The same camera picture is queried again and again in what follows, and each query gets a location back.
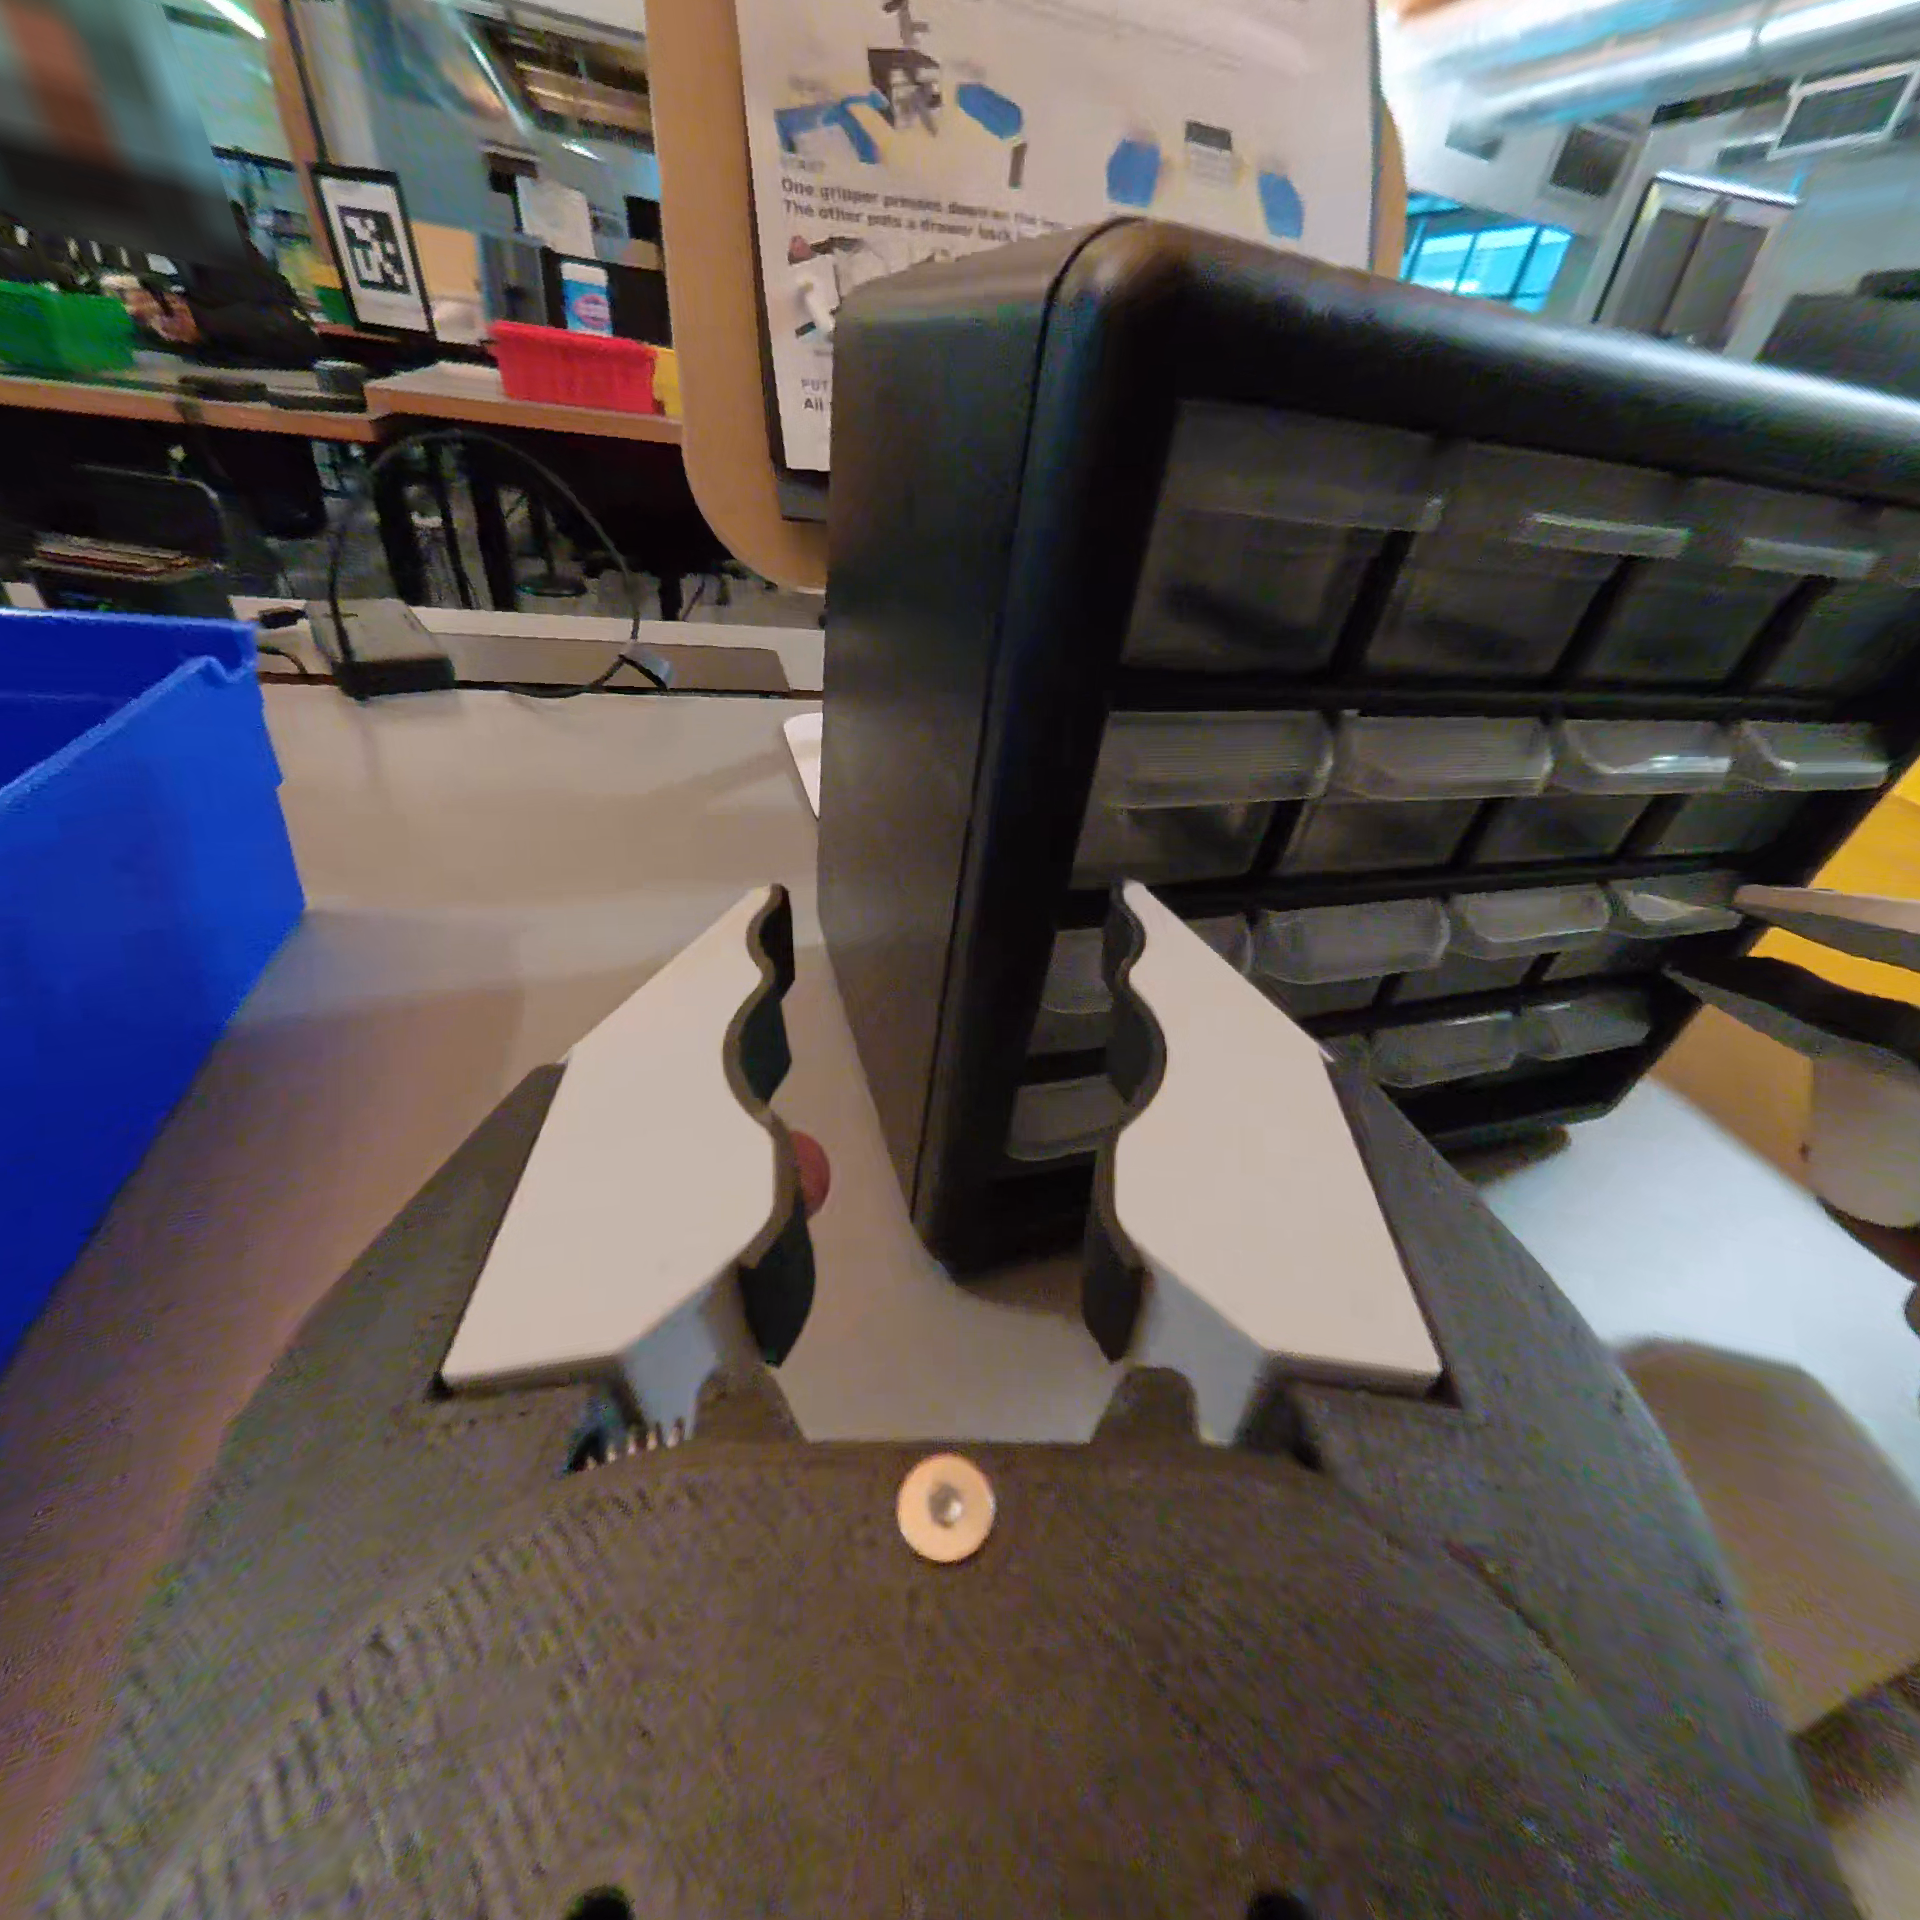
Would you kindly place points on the grey metal cabinet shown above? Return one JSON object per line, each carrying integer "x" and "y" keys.
{"x": 1694, "y": 255}

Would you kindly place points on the set of clear plastic drawers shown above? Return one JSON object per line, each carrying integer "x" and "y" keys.
{"x": 1441, "y": 750}

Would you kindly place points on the yellow sheet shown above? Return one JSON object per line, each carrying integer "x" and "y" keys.
{"x": 1875, "y": 871}

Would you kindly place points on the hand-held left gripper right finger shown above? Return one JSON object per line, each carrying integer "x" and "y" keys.
{"x": 1274, "y": 1201}

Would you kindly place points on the black drawer cabinet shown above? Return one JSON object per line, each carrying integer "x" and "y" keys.
{"x": 960, "y": 601}

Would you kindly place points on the red round sticker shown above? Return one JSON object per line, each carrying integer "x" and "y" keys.
{"x": 812, "y": 1173}

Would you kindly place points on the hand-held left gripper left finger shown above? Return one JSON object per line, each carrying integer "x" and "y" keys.
{"x": 631, "y": 1201}

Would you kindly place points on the brown cardboard sheet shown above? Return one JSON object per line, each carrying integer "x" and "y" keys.
{"x": 1724, "y": 1089}

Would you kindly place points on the red plastic bin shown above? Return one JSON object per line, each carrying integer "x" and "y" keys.
{"x": 579, "y": 369}

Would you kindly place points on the blue plastic bin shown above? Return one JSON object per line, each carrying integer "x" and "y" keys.
{"x": 121, "y": 900}

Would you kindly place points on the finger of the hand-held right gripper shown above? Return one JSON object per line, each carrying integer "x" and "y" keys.
{"x": 1869, "y": 1124}
{"x": 1852, "y": 922}

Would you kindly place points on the wooden table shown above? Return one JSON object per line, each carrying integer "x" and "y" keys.
{"x": 225, "y": 405}

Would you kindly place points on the green plastic bin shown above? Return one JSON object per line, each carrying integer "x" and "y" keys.
{"x": 60, "y": 326}

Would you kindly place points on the white desk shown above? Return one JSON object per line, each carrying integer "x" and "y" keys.
{"x": 494, "y": 841}

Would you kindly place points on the printed instruction poster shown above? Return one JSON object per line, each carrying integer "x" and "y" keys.
{"x": 1050, "y": 121}

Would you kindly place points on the white tub with blue label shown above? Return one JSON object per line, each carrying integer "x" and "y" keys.
{"x": 585, "y": 296}

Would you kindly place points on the wooden divider panel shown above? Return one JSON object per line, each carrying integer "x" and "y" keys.
{"x": 698, "y": 300}

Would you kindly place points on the black white marker sign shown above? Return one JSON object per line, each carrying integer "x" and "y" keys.
{"x": 373, "y": 249}

